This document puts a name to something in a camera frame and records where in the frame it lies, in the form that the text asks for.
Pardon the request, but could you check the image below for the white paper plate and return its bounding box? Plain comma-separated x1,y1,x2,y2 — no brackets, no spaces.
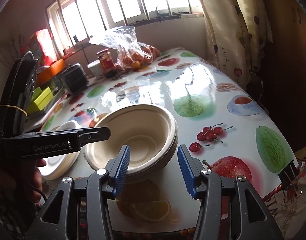
39,120,81,180

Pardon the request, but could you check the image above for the stack of beige bowls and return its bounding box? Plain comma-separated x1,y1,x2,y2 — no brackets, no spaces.
85,104,178,181

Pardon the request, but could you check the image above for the person's left hand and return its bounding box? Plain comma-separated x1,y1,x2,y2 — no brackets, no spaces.
0,159,46,203

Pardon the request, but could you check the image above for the fruit print tablecloth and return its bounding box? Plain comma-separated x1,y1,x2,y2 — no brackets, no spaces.
43,48,296,239

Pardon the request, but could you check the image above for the yellow-green cardboard box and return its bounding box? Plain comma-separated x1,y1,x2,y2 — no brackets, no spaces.
26,87,54,115

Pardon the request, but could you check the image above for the zigzag patterned tray box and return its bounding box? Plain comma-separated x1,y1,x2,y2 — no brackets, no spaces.
25,87,67,117

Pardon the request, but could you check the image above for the orange box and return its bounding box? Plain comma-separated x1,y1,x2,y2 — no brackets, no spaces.
36,59,66,87

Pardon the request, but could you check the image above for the grey portable speaker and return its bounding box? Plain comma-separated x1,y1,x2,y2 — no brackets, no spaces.
61,63,88,95

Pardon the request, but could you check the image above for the black binder clip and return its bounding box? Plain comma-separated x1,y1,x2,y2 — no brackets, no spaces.
278,160,299,192

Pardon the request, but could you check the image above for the white cup container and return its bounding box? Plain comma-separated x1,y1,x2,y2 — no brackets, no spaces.
87,60,105,80

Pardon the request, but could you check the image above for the red lidded snack jar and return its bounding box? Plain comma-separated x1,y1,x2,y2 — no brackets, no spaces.
96,49,118,78

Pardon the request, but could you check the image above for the plastic bag of oranges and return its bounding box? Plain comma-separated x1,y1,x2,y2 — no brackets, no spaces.
89,26,161,70

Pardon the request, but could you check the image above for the patterned cream curtain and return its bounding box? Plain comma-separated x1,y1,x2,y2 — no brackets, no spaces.
200,0,273,88

